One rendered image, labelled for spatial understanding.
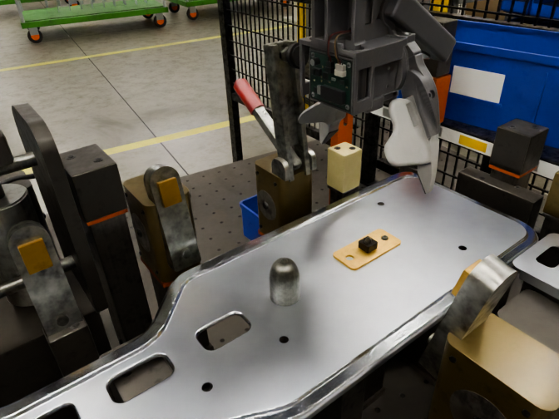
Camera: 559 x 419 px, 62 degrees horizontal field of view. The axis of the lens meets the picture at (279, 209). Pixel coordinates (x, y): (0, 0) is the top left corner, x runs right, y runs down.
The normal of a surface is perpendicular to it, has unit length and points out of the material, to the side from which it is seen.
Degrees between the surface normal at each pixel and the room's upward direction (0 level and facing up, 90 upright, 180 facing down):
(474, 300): 90
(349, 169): 90
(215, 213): 0
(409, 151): 57
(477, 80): 90
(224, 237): 0
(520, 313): 0
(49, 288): 78
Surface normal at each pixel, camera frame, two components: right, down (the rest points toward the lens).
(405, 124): 0.48, -0.11
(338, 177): -0.80, 0.35
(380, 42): -0.05, -0.83
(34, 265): 0.58, 0.23
